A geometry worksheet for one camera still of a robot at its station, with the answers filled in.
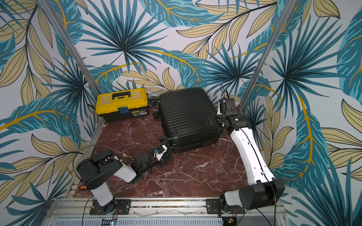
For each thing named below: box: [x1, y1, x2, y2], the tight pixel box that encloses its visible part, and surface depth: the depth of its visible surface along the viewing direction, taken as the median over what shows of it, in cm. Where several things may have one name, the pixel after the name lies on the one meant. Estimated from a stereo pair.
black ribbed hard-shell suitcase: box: [158, 87, 223, 154], surface depth 85 cm
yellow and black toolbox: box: [95, 88, 149, 123], surface depth 102 cm
